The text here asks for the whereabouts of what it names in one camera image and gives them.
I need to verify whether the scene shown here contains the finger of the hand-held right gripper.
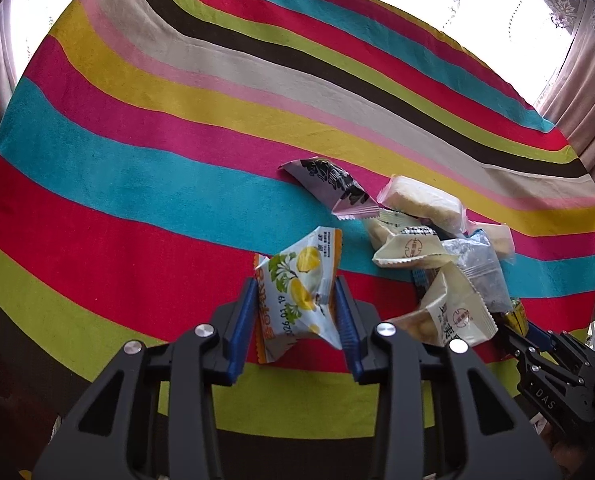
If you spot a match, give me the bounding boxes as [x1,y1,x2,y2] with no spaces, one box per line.
[527,324,595,361]
[500,327,531,366]

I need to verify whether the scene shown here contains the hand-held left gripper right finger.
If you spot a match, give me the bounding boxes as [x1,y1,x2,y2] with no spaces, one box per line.
[331,276,563,480]

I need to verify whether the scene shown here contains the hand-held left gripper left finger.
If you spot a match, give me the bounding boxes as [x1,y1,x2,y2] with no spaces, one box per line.
[32,277,260,480]

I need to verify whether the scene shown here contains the lemon print snack packet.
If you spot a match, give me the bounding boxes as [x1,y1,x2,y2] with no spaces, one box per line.
[253,225,345,365]

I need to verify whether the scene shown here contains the cream snack packet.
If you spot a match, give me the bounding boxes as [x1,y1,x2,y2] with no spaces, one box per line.
[385,262,498,348]
[372,227,458,271]

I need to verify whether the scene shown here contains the white pastry block packet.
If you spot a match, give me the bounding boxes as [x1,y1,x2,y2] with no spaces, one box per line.
[380,175,468,238]
[470,222,515,263]

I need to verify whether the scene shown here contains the clear packet with blue edges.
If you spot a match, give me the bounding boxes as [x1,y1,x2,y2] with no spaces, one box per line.
[442,232,513,313]

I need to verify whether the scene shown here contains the purple snack packet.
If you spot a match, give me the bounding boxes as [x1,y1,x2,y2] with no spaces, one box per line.
[277,157,381,221]

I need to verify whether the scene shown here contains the colourful striped tablecloth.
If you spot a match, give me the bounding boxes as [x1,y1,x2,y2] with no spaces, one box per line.
[0,0,595,431]

